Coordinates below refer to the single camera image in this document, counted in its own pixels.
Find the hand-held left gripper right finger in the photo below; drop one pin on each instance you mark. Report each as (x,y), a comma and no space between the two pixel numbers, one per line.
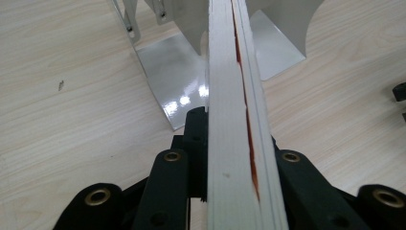
(306,191)

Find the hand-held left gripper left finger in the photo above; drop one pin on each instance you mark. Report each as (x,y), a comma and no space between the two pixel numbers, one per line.
(174,185)

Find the white caterpillar picture book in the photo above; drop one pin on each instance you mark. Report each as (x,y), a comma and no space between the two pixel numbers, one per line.
(236,127)

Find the grey metal expandable book rack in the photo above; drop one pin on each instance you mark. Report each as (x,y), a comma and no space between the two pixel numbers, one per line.
(178,70)

